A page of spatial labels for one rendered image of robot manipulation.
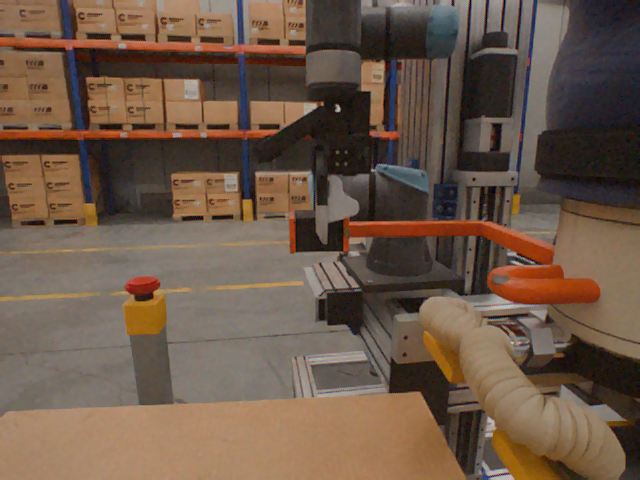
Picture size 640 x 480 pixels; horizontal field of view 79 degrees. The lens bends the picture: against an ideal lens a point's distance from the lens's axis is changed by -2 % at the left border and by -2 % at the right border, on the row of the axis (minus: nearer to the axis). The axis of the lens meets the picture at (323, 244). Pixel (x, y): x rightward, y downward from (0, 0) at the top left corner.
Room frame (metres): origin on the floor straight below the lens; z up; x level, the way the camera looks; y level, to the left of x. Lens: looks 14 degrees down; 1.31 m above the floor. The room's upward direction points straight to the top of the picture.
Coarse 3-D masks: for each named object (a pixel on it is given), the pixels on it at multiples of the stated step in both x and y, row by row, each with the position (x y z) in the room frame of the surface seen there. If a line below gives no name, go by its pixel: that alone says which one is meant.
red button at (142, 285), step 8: (128, 280) 0.78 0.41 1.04; (136, 280) 0.79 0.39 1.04; (144, 280) 0.79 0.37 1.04; (152, 280) 0.79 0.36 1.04; (128, 288) 0.76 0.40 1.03; (136, 288) 0.75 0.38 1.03; (144, 288) 0.76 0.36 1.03; (152, 288) 0.77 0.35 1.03; (136, 296) 0.77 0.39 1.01; (144, 296) 0.77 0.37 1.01; (152, 296) 0.79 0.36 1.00
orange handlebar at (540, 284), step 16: (352, 224) 0.58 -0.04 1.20; (368, 224) 0.58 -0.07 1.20; (384, 224) 0.58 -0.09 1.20; (400, 224) 0.58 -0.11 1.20; (416, 224) 0.58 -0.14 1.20; (432, 224) 0.59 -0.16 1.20; (448, 224) 0.59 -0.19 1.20; (464, 224) 0.59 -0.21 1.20; (480, 224) 0.59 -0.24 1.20; (496, 224) 0.57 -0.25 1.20; (496, 240) 0.54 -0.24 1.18; (512, 240) 0.50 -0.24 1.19; (528, 240) 0.47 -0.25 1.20; (528, 256) 0.46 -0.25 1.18; (544, 256) 0.43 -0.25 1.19; (496, 272) 0.34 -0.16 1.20; (512, 272) 0.35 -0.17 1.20; (528, 272) 0.35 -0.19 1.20; (544, 272) 0.35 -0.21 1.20; (560, 272) 0.35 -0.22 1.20; (496, 288) 0.33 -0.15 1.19; (512, 288) 0.31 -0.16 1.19; (528, 288) 0.31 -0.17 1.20; (544, 288) 0.31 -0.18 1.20; (560, 288) 0.31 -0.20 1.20; (576, 288) 0.31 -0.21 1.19; (592, 288) 0.31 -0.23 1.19; (528, 304) 0.31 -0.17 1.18
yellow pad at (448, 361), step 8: (512, 320) 0.44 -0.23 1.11; (424, 336) 0.47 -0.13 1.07; (424, 344) 0.47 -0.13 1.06; (432, 344) 0.44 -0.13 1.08; (440, 344) 0.43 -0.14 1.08; (432, 352) 0.44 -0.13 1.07; (440, 352) 0.42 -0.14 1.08; (448, 352) 0.41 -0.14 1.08; (440, 360) 0.41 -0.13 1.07; (448, 360) 0.40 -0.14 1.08; (456, 360) 0.40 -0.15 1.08; (440, 368) 0.41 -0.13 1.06; (448, 368) 0.39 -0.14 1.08; (456, 368) 0.38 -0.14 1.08; (448, 376) 0.38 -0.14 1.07; (456, 376) 0.38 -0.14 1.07
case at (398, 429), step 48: (0, 432) 0.44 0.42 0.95; (48, 432) 0.44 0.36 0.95; (96, 432) 0.44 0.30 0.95; (144, 432) 0.44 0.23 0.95; (192, 432) 0.44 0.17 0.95; (240, 432) 0.44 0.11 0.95; (288, 432) 0.44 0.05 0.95; (336, 432) 0.44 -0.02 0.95; (384, 432) 0.44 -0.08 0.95; (432, 432) 0.44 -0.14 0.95
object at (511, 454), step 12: (636, 420) 0.29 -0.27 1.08; (504, 432) 0.28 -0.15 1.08; (624, 432) 0.27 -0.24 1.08; (636, 432) 0.25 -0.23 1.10; (492, 444) 0.28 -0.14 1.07; (504, 444) 0.27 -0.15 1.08; (516, 444) 0.27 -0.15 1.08; (624, 444) 0.26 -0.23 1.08; (636, 444) 0.25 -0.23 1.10; (504, 456) 0.26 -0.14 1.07; (516, 456) 0.25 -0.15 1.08; (528, 456) 0.25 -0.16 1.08; (540, 456) 0.25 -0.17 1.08; (636, 456) 0.24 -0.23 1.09; (516, 468) 0.25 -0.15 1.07; (528, 468) 0.24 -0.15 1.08; (540, 468) 0.24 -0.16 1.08; (552, 468) 0.24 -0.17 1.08; (564, 468) 0.24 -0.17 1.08; (636, 468) 0.23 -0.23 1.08
